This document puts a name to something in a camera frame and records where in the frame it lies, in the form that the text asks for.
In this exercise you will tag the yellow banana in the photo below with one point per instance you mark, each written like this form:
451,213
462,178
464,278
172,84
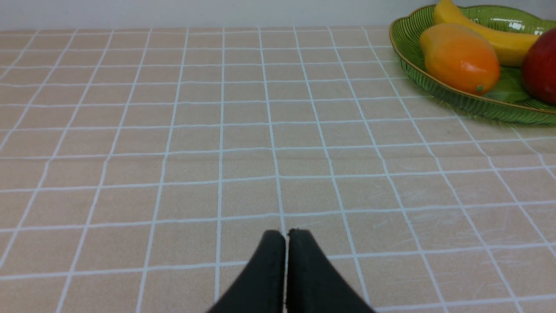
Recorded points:
499,41

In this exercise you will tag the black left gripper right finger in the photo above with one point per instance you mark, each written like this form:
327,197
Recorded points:
313,283

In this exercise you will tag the red apple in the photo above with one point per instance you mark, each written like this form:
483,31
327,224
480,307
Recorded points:
538,70

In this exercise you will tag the green glass fruit plate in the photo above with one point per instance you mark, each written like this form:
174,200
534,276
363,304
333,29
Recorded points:
508,102

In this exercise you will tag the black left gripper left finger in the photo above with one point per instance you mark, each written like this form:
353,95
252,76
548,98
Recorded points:
259,287

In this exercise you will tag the orange mango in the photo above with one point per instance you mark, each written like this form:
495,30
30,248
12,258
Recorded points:
460,58

